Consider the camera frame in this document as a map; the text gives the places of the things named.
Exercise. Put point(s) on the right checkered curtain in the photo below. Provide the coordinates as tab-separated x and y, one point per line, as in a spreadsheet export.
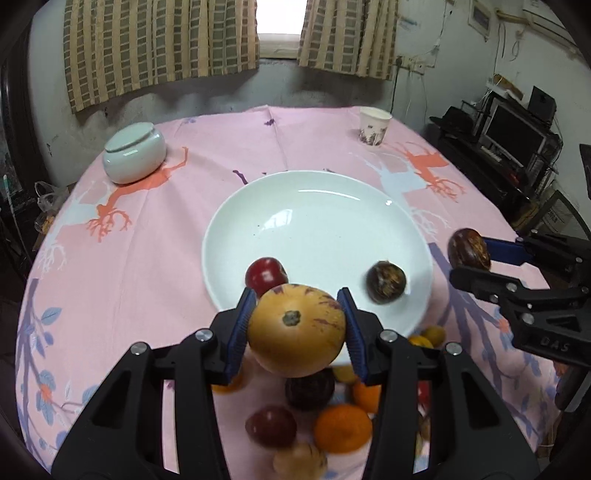
351	37

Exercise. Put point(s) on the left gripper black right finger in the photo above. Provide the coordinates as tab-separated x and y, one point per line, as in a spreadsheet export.
473	434

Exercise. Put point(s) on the large orange tangerine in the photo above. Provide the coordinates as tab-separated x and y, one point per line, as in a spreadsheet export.
342	429

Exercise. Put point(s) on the black metal shelf rack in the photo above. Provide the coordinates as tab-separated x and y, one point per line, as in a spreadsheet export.
459	136

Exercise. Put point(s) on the dark brown passion fruit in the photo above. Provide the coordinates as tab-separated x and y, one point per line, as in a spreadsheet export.
385	282

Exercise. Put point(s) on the white lidded ceramic jar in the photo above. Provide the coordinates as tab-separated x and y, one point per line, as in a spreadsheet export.
133	153

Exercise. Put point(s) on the white round plate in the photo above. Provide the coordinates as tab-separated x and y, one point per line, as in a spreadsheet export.
327	230

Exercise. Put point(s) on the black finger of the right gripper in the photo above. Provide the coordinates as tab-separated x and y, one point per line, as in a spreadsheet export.
510	294
539	251

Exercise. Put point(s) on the left checkered curtain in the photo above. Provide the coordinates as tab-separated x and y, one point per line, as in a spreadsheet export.
116	47

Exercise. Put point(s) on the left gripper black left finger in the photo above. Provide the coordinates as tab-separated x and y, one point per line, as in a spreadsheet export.
118	434

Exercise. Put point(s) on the checkered curtain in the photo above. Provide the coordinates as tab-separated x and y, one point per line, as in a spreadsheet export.
116	47
351	37

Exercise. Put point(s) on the tan striped melon fruit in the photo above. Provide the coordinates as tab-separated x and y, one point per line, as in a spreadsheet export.
296	330

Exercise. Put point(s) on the yellow orange citrus fruit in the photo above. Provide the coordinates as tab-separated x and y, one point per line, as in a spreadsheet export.
434	335

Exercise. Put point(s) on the dark red plum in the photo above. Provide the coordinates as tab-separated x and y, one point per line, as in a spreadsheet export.
272	427
264	274

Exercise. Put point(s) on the black computer monitor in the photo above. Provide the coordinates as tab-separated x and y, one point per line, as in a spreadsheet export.
514	132

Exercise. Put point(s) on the white paper cup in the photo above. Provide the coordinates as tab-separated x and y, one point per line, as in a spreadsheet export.
374	123

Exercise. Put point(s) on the pink printed tablecloth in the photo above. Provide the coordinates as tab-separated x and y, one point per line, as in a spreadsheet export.
122	264

